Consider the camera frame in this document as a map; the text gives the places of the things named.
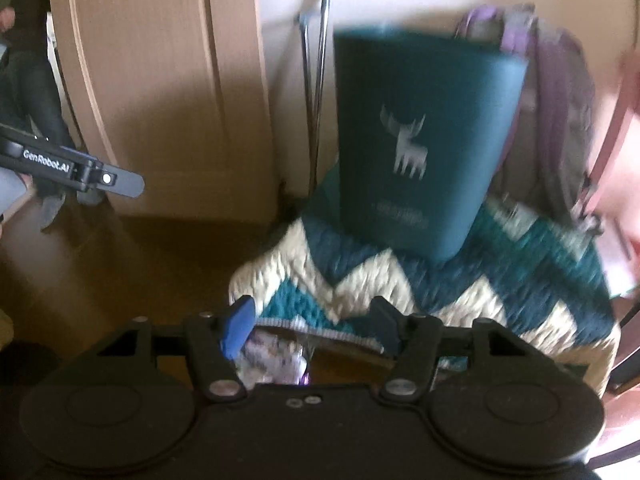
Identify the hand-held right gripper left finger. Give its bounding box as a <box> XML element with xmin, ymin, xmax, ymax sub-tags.
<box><xmin>97</xmin><ymin>296</ymin><xmax>256</xmax><ymax>402</ymax></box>

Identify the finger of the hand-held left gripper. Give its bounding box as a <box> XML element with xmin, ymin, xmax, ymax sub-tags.
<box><xmin>92</xmin><ymin>162</ymin><xmax>146</xmax><ymax>199</ymax></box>

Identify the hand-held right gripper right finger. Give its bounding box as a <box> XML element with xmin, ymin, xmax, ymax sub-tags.
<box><xmin>370</xmin><ymin>296</ymin><xmax>521</xmax><ymax>403</ymax></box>

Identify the purple white plastic wrapper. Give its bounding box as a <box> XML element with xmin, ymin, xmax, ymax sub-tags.
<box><xmin>235</xmin><ymin>327</ymin><xmax>313</xmax><ymax>386</ymax></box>

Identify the teal bin with deer print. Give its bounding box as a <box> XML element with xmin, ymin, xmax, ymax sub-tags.
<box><xmin>332</xmin><ymin>27</ymin><xmax>531</xmax><ymax>263</ymax></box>

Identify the dark clothing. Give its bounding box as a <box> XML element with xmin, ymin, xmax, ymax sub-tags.
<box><xmin>0</xmin><ymin>0</ymin><xmax>76</xmax><ymax>153</ymax></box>

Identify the light wooden door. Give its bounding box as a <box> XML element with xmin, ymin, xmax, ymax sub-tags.
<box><xmin>47</xmin><ymin>0</ymin><xmax>281</xmax><ymax>226</ymax></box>

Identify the teal cream zigzag knitted blanket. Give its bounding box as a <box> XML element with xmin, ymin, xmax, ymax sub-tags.
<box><xmin>229</xmin><ymin>160</ymin><xmax>621</xmax><ymax>396</ymax></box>

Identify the chrome metal stand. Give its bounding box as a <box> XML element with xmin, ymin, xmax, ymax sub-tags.
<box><xmin>295</xmin><ymin>0</ymin><xmax>335</xmax><ymax>196</ymax></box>

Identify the purple grey backpack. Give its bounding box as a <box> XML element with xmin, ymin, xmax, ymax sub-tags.
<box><xmin>452</xmin><ymin>4</ymin><xmax>606</xmax><ymax>236</ymax></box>

